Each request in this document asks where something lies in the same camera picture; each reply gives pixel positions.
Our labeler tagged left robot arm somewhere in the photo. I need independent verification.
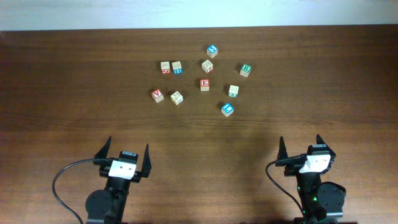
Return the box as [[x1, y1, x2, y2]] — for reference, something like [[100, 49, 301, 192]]
[[85, 138, 152, 224]]

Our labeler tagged blue L block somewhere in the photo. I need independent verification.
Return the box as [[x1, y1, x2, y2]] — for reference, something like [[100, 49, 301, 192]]
[[221, 103, 234, 117]]

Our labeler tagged red V block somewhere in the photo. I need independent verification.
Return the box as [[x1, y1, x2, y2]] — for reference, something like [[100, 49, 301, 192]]
[[151, 89, 164, 103]]

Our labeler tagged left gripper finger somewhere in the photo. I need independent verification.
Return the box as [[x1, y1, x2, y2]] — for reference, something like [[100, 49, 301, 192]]
[[94, 136, 111, 159], [141, 144, 152, 178]]

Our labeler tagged blue number five block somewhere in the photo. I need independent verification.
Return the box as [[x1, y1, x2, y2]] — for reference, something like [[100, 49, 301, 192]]
[[206, 45, 218, 58]]

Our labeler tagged picture block red side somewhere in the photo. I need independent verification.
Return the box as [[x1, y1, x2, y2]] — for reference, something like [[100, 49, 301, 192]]
[[201, 60, 214, 73]]

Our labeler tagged red E block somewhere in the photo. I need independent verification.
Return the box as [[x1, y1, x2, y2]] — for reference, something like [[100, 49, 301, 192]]
[[200, 79, 210, 91]]

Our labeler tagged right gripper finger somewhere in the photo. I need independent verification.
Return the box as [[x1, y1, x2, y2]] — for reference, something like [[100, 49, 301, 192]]
[[277, 136, 288, 161], [316, 134, 327, 146]]

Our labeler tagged green A picture block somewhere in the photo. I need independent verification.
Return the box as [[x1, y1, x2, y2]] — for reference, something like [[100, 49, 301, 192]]
[[228, 85, 239, 98]]

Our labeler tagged red C block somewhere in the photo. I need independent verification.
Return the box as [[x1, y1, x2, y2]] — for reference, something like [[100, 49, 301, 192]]
[[160, 61, 171, 74]]

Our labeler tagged green R block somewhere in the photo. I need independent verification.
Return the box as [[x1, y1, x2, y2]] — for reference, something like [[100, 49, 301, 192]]
[[240, 64, 252, 77]]

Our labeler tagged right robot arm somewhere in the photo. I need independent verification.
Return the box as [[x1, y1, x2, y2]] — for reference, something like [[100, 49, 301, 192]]
[[275, 135, 346, 224]]

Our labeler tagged dog picture wooden block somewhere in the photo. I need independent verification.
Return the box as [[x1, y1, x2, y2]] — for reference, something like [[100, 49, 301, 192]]
[[170, 91, 183, 105]]

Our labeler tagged blue H block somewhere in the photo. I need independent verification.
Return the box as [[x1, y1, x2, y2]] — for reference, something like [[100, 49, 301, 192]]
[[172, 61, 183, 75]]

